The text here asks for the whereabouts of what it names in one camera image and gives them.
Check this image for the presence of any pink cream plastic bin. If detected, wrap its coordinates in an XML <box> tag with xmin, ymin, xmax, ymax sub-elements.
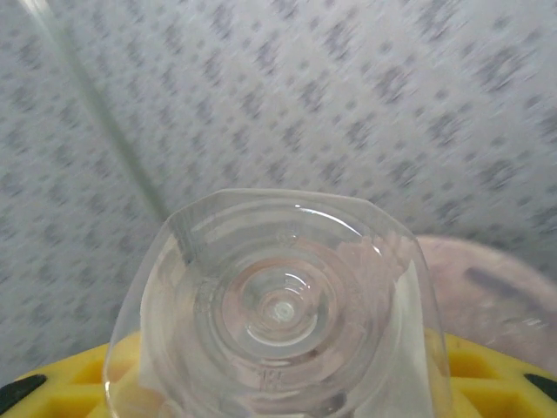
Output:
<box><xmin>413</xmin><ymin>233</ymin><xmax>557</xmax><ymax>376</ymax></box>

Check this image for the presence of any long clear bottle red cap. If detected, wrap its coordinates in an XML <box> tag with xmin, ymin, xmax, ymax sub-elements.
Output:
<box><xmin>104</xmin><ymin>187</ymin><xmax>452</xmax><ymax>418</ymax></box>

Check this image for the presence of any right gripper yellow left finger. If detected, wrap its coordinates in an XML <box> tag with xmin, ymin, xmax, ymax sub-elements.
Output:
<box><xmin>0</xmin><ymin>342</ymin><xmax>111</xmax><ymax>418</ymax></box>

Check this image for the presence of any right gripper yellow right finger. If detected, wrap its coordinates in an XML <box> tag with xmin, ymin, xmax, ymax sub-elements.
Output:
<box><xmin>442</xmin><ymin>333</ymin><xmax>557</xmax><ymax>418</ymax></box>

